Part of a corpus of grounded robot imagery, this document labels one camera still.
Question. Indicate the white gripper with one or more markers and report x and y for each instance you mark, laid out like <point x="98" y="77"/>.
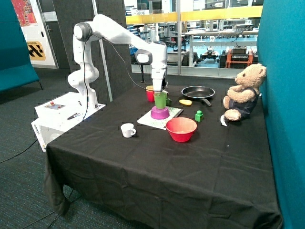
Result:
<point x="159" y="79"/>

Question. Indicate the yellow plastic cup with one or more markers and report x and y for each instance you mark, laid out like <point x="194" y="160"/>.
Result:
<point x="149" y="88"/>

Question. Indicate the green plastic cup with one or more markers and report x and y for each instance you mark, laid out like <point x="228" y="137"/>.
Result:
<point x="160" y="100"/>

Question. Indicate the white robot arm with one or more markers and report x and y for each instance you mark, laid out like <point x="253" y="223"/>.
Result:
<point x="104" y="28"/>

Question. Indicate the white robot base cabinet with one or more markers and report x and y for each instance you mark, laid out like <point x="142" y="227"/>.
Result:
<point x="52" y="119"/>

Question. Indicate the black tripod stand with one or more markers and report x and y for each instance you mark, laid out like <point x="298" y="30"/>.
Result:
<point x="142" y="73"/>

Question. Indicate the pink-red plastic cup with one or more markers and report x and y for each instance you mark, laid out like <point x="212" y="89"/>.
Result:
<point x="150" y="96"/>

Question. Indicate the purple upturned plastic bowl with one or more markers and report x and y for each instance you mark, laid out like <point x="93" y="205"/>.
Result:
<point x="159" y="114"/>

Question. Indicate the yellow toy vegetable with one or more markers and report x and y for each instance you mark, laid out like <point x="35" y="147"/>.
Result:
<point x="185" y="102"/>

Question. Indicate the green speckled cutting board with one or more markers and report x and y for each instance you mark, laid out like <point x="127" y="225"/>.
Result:
<point x="160" y="124"/>

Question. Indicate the black frying pan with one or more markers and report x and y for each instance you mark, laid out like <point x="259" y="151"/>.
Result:
<point x="199" y="93"/>

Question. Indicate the green toy block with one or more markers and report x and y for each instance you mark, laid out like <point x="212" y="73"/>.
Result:
<point x="199" y="116"/>

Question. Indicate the red plastic bowl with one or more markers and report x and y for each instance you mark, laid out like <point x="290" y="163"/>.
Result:
<point x="181" y="129"/>

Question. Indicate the white ceramic mug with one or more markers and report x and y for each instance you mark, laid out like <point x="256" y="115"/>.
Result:
<point x="128" y="130"/>

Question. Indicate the orange black equipment rack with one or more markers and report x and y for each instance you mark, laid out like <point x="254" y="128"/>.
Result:
<point x="239" y="58"/>

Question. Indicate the black tablecloth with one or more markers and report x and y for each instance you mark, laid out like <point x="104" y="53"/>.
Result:
<point x="222" y="178"/>

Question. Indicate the beige teddy bear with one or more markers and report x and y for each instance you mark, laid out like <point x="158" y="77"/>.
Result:
<point x="242" y="98"/>

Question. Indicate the black pen on cabinet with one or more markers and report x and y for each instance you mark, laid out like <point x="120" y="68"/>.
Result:
<point x="73" y="116"/>

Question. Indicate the yellow black sign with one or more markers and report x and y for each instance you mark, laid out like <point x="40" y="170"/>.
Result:
<point x="36" y="51"/>

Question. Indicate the teal sofa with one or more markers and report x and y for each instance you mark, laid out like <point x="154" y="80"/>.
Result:
<point x="16" y="69"/>

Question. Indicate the red wall poster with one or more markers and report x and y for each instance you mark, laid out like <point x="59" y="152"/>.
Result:
<point x="24" y="12"/>

